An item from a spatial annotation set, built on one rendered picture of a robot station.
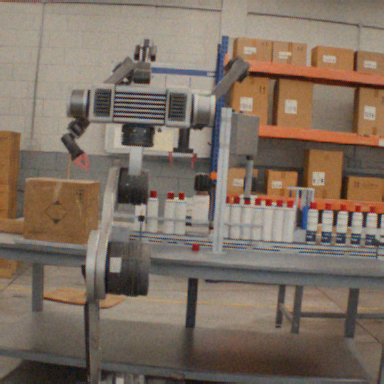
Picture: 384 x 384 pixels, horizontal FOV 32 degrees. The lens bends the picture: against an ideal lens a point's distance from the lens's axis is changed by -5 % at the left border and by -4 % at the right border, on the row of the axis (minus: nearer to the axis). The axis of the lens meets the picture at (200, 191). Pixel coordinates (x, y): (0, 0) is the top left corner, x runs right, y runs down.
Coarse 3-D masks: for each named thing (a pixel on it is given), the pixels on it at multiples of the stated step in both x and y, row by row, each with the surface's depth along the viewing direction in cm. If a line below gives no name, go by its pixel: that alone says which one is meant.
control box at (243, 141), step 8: (232, 120) 317; (240, 120) 316; (248, 120) 321; (256, 120) 326; (232, 128) 317; (240, 128) 316; (248, 128) 321; (256, 128) 326; (232, 136) 317; (240, 136) 317; (248, 136) 322; (256, 136) 327; (232, 144) 317; (240, 144) 317; (248, 144) 322; (256, 144) 327; (232, 152) 317; (240, 152) 318; (248, 152) 323; (256, 152) 328
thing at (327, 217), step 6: (330, 204) 330; (324, 210) 331; (330, 210) 330; (324, 216) 330; (330, 216) 329; (324, 222) 330; (330, 222) 330; (324, 228) 330; (330, 228) 330; (324, 234) 330; (330, 234) 330; (324, 240) 330; (330, 240) 331
